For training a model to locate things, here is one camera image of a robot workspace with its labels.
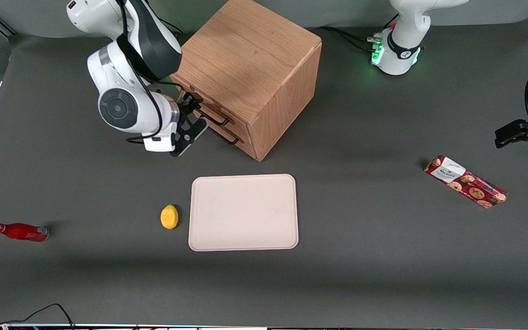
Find black metal free drawer handle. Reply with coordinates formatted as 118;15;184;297
207;124;241;146

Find yellow lemon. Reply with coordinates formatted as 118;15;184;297
160;204;179;230

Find black left arm base cables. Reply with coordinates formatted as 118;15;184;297
321;26;384;54

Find black metal gripped drawer handle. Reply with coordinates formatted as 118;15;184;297
184;93;231;127

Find beige plastic tray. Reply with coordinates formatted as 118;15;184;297
188;174;299;252

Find thin black table-edge cable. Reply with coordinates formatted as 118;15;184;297
0;303;76;329

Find black right arm base cable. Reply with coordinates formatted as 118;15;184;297
154;15;187;35

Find wooden drawer cabinet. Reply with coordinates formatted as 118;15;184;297
171;0;323;162

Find wooden board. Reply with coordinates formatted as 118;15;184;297
175;82;249;134

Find red cookie box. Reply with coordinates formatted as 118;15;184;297
423;154;508;209

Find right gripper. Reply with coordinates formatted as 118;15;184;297
144;91;209;158

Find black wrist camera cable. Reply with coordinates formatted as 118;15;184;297
116;0;164;144

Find wooden drawer with free handle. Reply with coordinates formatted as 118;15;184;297
207;123;259;161

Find red drink bottle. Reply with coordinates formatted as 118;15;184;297
0;223;50;242

